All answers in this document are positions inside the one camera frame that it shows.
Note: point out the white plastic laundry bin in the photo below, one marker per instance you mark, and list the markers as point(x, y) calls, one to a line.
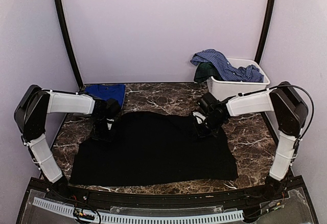
point(224, 89)

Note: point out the black t-shirt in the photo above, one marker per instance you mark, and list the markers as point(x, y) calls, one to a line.
point(145, 148)

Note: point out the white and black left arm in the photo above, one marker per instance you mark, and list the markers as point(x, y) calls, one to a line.
point(32, 117)

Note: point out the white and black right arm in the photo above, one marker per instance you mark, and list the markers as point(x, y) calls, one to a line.
point(293, 116)

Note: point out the dark green plaid garment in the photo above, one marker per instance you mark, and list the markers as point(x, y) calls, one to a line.
point(204, 71)

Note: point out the white slotted cable duct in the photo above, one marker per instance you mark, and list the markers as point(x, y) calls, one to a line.
point(105, 217)

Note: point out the blue checked shirt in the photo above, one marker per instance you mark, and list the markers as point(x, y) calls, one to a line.
point(225, 69)

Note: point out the black right frame post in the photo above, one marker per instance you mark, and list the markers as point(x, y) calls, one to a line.
point(264, 31)

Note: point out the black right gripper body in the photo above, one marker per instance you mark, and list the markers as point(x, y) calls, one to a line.
point(207, 130)

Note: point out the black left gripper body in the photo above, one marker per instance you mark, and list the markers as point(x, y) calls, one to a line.
point(100, 130)

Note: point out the black aluminium front rail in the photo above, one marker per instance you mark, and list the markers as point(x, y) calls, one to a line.
point(249, 198)

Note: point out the black left frame post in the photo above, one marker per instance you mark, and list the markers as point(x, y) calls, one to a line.
point(67, 43)

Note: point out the black frame post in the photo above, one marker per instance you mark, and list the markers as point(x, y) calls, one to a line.
point(264, 31)
point(67, 43)

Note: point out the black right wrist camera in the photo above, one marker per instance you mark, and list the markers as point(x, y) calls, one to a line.
point(207, 102)

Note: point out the folded blue t-shirt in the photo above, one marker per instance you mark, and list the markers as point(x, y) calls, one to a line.
point(107, 92)

